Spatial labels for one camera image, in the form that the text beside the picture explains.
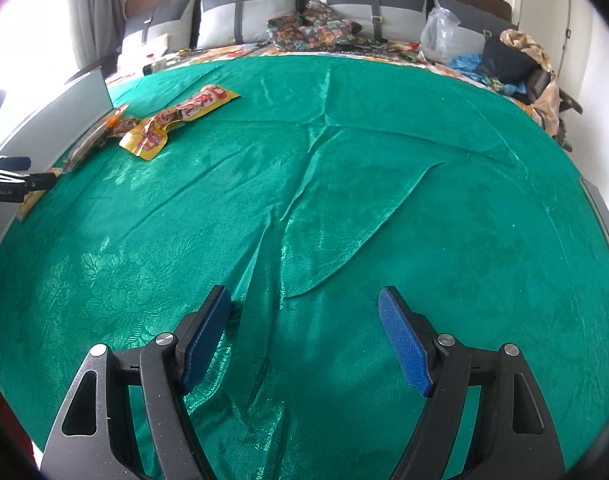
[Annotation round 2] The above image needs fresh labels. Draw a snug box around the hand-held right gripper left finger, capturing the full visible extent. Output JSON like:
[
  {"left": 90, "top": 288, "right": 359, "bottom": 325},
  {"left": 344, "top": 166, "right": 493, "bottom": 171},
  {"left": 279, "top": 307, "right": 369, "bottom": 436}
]
[{"left": 39, "top": 284, "right": 234, "bottom": 480}]

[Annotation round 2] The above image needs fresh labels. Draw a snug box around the green satin cloth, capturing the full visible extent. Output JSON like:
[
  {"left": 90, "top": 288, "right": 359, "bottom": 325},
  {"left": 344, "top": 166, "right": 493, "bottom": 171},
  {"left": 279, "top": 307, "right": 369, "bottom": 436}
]
[{"left": 0, "top": 52, "right": 609, "bottom": 480}]

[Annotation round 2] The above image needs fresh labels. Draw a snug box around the clear orange snack packet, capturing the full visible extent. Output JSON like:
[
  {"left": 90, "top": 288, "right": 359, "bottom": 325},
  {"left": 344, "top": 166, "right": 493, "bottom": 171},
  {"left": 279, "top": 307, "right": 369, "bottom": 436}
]
[{"left": 62, "top": 104, "right": 131, "bottom": 173}]

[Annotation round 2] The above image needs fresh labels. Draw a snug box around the grey curtain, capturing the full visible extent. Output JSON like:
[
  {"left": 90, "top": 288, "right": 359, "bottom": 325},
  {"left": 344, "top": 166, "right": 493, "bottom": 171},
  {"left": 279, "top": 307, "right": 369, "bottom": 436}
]
[{"left": 62, "top": 0, "right": 128, "bottom": 71}]

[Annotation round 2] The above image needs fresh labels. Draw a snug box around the dark floral folded blanket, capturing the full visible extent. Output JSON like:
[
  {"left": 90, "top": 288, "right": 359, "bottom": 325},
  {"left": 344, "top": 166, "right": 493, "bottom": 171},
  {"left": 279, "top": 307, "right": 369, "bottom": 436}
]
[{"left": 265, "top": 0, "right": 385, "bottom": 53}]

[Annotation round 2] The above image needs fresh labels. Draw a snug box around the floral bedsheet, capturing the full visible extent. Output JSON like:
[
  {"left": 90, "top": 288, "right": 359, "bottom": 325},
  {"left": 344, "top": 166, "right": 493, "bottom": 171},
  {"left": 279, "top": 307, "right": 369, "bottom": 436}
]
[{"left": 104, "top": 40, "right": 550, "bottom": 116}]

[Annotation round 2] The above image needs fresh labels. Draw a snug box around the yellow packet of brown meat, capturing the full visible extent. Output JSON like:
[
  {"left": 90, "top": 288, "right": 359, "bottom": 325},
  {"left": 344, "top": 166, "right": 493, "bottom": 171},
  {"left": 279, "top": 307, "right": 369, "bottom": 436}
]
[{"left": 118, "top": 109, "right": 198, "bottom": 162}]

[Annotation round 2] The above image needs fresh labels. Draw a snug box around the white cardboard box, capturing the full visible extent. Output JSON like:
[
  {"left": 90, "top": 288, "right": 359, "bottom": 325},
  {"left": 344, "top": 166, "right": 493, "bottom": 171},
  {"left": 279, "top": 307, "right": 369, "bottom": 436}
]
[{"left": 0, "top": 65, "right": 115, "bottom": 241}]

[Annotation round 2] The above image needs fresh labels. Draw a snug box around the white door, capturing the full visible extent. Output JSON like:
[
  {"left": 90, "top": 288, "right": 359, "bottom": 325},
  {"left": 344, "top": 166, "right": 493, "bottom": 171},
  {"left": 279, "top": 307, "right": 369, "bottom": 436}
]
[{"left": 515, "top": 0, "right": 573, "bottom": 76}]

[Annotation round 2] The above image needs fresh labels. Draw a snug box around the large orange snack packet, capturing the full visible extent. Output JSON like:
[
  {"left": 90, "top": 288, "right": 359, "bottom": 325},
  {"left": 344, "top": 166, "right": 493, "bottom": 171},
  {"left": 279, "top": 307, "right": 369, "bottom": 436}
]
[{"left": 15, "top": 169, "right": 61, "bottom": 222}]

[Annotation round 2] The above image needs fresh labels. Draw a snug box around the grey smartphone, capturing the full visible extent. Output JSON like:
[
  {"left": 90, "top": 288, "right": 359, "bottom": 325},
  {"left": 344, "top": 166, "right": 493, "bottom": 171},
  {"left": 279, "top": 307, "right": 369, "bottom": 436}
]
[{"left": 579, "top": 177, "right": 609, "bottom": 263}]

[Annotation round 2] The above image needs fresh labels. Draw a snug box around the dark wooden chair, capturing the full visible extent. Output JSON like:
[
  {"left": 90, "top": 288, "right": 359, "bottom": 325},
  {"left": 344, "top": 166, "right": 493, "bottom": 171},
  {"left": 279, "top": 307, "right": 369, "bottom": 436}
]
[{"left": 529, "top": 67, "right": 584, "bottom": 153}]

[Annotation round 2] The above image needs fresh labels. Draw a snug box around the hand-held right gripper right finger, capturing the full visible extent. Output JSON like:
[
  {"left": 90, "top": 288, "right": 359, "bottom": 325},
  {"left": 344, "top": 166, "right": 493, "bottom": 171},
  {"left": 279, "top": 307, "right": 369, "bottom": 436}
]
[{"left": 378, "top": 286, "right": 569, "bottom": 480}]

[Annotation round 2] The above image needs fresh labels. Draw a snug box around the black bag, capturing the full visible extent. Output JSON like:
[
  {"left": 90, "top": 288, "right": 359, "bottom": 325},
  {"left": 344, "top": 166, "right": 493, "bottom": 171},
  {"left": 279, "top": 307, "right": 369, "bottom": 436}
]
[{"left": 476, "top": 37, "right": 540, "bottom": 86}]

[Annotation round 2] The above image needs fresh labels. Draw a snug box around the window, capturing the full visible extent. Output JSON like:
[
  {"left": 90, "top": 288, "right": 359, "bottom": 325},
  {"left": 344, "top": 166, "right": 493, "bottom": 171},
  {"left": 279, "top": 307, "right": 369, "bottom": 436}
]
[{"left": 0, "top": 0, "right": 80, "bottom": 111}]

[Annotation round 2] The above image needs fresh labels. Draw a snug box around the beige patterned cloth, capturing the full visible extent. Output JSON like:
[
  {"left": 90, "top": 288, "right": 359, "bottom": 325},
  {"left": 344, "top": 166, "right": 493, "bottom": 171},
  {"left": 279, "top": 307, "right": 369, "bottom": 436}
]
[{"left": 499, "top": 29, "right": 560, "bottom": 136}]

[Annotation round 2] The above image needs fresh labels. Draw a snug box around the grey two-tone cushion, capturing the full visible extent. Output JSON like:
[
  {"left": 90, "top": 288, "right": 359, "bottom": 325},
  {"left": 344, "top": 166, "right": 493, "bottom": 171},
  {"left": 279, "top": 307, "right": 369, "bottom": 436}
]
[
  {"left": 197, "top": 0, "right": 304, "bottom": 50},
  {"left": 312, "top": 0, "right": 430, "bottom": 43},
  {"left": 431, "top": 0, "right": 519, "bottom": 46},
  {"left": 119, "top": 0, "right": 200, "bottom": 56}
]

